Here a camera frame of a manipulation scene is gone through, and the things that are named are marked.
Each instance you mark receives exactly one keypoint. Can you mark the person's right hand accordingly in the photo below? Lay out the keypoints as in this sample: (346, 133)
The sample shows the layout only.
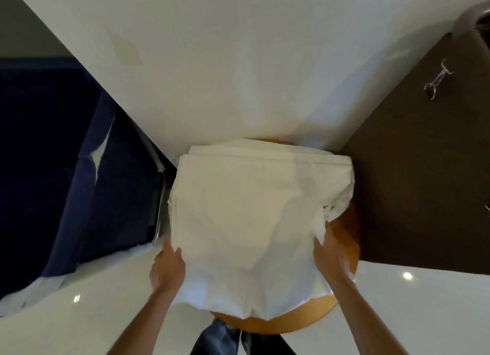
(332, 264)

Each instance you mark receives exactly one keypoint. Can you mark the person's left hand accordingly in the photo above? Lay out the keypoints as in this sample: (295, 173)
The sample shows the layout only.
(167, 269)

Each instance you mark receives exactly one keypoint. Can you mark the person's left fingers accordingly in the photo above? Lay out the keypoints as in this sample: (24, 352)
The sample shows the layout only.
(173, 254)

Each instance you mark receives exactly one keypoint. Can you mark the person's right fingers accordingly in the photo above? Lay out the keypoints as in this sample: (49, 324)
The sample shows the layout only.
(326, 251)

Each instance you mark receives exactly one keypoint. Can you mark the white cloth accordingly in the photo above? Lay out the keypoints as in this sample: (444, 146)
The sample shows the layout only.
(256, 220)

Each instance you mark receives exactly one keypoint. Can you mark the person's right forearm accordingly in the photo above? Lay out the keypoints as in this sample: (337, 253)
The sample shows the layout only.
(356, 316)

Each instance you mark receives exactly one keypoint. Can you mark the person's left forearm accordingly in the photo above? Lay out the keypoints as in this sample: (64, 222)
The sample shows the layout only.
(147, 320)

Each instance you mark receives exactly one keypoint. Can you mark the round wooden table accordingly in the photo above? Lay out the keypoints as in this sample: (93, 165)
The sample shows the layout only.
(306, 317)

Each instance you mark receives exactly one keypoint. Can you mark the person's grey clothing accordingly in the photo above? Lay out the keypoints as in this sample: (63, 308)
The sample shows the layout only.
(226, 339)

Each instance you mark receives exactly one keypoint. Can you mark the dark brown board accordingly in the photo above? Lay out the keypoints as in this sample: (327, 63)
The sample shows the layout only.
(425, 182)

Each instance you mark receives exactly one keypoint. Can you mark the navy blue fabric cover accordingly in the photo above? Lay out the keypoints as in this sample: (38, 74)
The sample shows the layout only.
(46, 155)

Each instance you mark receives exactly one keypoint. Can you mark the grey rounded fixture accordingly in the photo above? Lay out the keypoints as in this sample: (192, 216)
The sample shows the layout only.
(471, 17)

